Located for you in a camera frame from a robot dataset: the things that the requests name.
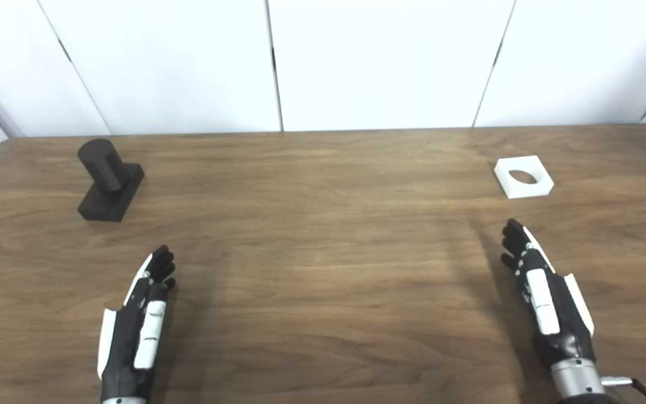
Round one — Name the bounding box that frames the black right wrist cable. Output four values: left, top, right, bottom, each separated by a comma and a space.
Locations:
601, 377, 646, 404

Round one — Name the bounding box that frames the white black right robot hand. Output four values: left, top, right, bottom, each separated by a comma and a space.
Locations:
501, 219, 596, 368

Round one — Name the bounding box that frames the black peg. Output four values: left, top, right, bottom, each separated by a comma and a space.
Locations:
77, 138, 145, 222

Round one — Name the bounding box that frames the white square piece with hole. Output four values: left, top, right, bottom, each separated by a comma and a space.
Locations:
494, 155, 555, 200

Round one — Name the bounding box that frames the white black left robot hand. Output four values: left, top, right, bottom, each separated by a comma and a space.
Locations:
97, 245, 177, 401

